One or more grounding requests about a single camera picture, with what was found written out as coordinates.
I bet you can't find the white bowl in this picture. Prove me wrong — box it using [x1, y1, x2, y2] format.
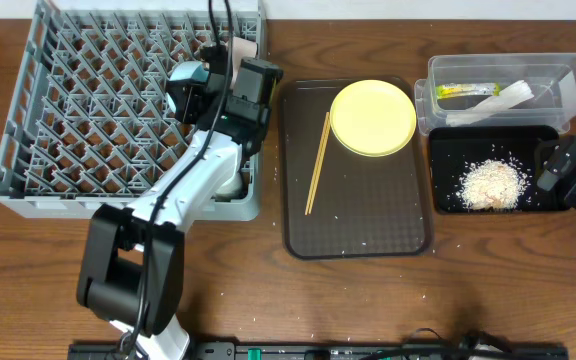
[231, 37, 258, 88]

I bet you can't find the white cup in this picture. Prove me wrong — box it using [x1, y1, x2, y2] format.
[215, 172, 243, 201]

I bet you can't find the green snack wrapper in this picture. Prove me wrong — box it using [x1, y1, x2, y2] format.
[435, 83, 501, 100]

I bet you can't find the leftover rice pile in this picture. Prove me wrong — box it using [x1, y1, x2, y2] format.
[455, 159, 530, 211]

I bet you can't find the white paper chopstick sleeve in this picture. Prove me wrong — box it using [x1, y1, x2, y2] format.
[446, 80, 534, 126]

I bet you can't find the light blue bowl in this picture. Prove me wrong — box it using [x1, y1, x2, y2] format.
[165, 61, 209, 112]

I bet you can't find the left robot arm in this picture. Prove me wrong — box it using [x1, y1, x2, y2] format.
[77, 57, 283, 359]

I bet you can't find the grey dishwasher rack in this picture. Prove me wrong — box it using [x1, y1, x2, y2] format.
[0, 1, 266, 219]

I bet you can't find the black waste tray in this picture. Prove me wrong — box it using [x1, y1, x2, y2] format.
[429, 126, 568, 214]

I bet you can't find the wooden chopstick right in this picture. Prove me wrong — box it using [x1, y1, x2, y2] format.
[307, 112, 331, 217]

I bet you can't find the yellow plate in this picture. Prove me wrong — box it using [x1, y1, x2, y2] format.
[329, 80, 417, 157]

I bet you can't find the dark brown serving tray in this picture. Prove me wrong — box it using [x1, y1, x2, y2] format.
[278, 79, 434, 260]

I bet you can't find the clear plastic bin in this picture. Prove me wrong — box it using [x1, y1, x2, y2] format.
[414, 53, 576, 135]

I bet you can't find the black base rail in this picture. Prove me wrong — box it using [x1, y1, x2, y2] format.
[66, 329, 569, 360]

